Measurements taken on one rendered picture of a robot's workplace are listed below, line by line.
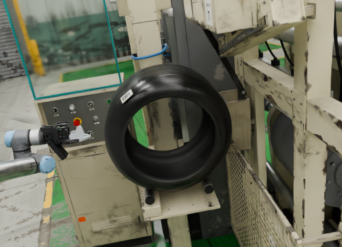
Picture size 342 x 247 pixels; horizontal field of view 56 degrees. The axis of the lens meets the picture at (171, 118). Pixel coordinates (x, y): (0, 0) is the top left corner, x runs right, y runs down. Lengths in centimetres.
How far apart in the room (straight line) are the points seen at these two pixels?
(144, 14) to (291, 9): 81
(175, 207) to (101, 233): 106
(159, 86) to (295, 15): 59
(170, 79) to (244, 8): 45
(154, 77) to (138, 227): 146
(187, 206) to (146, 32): 87
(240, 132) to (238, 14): 88
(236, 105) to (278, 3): 83
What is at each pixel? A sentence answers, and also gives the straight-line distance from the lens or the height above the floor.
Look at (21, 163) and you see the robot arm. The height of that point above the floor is 123.
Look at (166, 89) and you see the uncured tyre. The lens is 131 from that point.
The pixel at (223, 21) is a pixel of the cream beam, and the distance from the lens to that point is 104.
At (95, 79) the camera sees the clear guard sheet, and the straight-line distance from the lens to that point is 206.
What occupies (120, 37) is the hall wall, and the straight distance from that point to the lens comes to 1036.
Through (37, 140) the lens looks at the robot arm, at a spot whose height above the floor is 125.
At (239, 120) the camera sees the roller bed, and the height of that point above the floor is 109.
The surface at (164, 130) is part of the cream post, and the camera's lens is 177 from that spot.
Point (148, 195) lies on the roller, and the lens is 153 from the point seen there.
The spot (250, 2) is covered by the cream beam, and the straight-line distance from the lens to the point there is 106.
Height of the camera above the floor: 179
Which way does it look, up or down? 22 degrees down
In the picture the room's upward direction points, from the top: 9 degrees counter-clockwise
